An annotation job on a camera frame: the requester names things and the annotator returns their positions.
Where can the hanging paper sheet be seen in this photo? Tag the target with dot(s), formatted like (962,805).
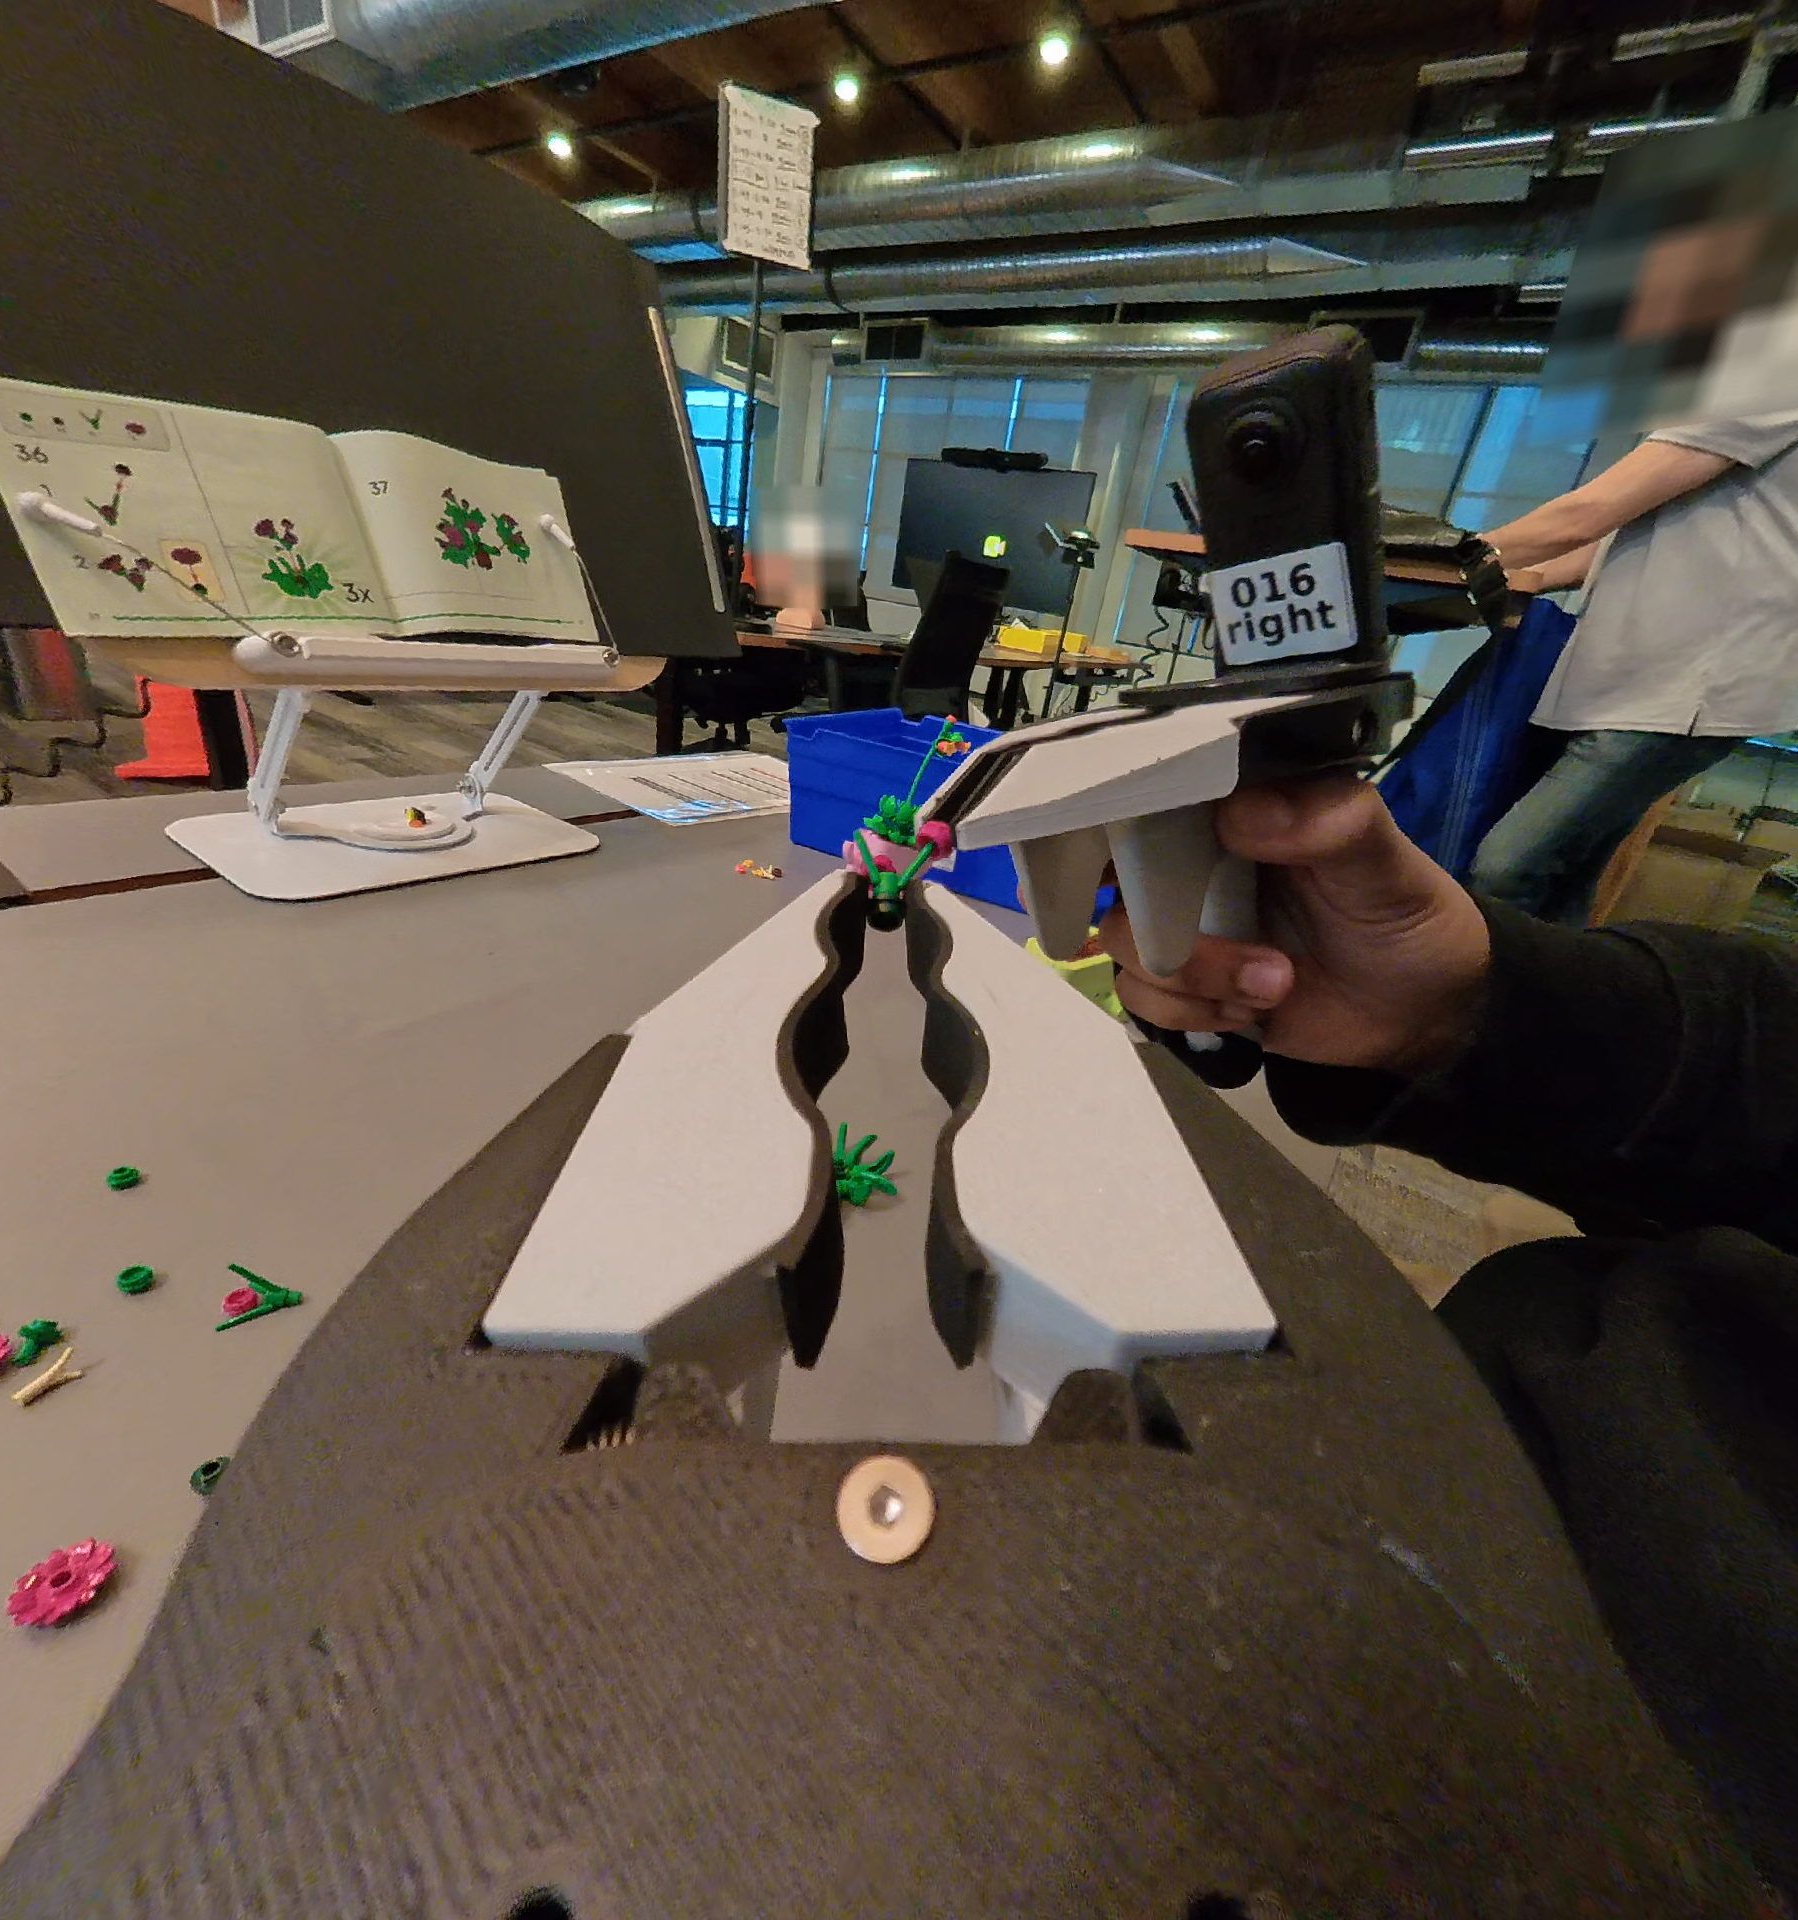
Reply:
(767,173)

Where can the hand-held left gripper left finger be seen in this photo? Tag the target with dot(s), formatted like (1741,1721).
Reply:
(645,1200)

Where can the white book stand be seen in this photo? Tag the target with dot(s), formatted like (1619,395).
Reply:
(375,840)

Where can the green toy leaf cluster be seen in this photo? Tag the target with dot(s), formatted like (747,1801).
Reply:
(856,1169)

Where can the scattered small toy pieces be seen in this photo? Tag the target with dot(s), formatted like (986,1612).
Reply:
(58,1582)

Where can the cardboard box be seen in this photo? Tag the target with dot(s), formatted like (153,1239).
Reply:
(1695,870)

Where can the black standing desk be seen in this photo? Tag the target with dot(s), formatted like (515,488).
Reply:
(1168,546)

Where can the blue jacket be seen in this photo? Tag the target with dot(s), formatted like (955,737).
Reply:
(1485,750)

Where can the dark desk divider panel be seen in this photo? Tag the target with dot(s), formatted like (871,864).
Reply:
(315,225)

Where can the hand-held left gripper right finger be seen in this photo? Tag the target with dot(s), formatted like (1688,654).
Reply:
(1125,1200)

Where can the pink toy flower pot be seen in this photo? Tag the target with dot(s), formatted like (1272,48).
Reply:
(870,858)

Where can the small camera on arm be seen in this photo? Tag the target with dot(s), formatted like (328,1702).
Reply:
(1076,542)

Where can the person's right forearm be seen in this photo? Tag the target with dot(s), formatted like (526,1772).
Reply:
(1635,1081)

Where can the person's right hand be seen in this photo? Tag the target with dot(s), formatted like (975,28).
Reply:
(1364,961)

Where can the green toy stem piece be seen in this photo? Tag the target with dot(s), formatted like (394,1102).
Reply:
(907,876)

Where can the lime toy flower pot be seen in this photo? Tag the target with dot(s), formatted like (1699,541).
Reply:
(1070,973)

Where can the black office chair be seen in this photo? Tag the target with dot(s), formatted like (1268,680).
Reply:
(952,639)

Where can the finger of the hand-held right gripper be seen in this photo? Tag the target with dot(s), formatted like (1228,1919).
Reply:
(1064,900)
(1125,765)

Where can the orange cone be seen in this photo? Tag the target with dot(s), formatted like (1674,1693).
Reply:
(180,735)

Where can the open instruction booklet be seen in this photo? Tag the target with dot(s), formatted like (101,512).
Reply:
(300,523)

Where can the yellow tray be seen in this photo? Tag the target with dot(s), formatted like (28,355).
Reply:
(1042,643)

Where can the large blue plastic bin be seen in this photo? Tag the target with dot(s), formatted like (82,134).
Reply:
(839,765)

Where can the black monitor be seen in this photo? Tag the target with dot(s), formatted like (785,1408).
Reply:
(973,523)

